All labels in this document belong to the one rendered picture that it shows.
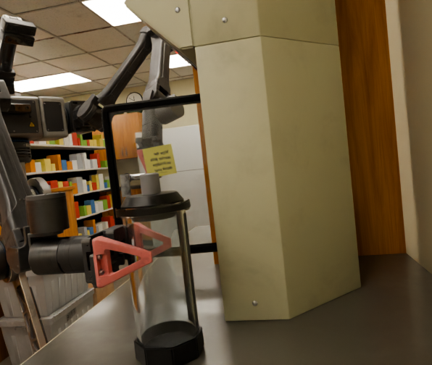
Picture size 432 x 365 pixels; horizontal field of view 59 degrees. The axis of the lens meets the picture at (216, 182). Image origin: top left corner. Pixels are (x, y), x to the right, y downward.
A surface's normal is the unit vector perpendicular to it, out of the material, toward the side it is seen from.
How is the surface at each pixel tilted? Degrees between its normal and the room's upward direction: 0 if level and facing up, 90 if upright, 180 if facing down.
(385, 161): 90
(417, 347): 0
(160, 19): 90
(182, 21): 90
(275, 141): 90
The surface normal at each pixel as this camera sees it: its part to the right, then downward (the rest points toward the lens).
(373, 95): -0.18, 0.07
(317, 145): 0.56, -0.02
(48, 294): 0.98, 0.00
